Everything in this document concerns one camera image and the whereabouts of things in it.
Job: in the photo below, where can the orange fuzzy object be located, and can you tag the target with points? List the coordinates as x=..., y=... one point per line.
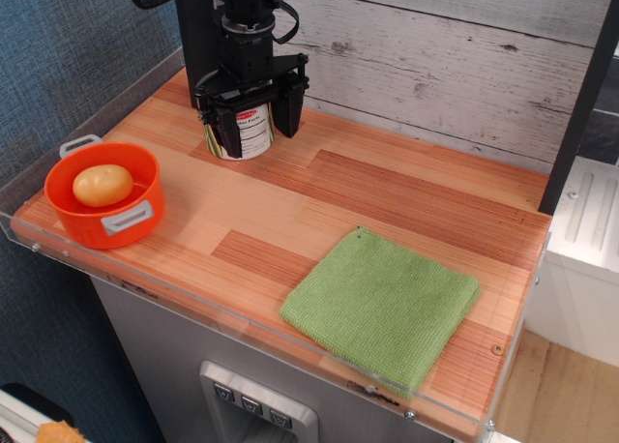
x=58, y=432

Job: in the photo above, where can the yellow toy potato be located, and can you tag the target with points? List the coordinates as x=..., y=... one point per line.
x=102, y=185

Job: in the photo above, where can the clear acrylic table guard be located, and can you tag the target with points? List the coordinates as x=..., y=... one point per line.
x=237, y=237

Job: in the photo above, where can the orange toy pot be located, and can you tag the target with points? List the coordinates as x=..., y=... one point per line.
x=111, y=226

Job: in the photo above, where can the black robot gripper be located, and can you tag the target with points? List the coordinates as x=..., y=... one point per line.
x=249, y=75

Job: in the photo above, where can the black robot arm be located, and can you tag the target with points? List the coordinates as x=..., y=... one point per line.
x=254, y=14

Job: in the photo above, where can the white black corner object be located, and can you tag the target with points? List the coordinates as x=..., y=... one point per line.
x=24, y=410

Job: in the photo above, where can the black right post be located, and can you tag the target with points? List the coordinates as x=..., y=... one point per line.
x=584, y=105

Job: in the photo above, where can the white toy sink unit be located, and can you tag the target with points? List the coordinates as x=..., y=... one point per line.
x=574, y=301

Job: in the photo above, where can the toy corn can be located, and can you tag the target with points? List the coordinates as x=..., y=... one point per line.
x=256, y=134

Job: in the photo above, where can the black left post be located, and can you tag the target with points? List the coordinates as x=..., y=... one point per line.
x=199, y=41

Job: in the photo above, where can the grey toy fridge cabinet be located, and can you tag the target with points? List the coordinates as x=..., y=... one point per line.
x=166, y=348

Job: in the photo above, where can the silver dispenser panel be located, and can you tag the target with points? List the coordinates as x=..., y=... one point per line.
x=243, y=410

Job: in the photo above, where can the black post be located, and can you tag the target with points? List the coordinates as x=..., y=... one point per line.
x=199, y=41
x=584, y=105

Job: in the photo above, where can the green folded cloth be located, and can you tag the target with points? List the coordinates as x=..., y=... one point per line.
x=381, y=308

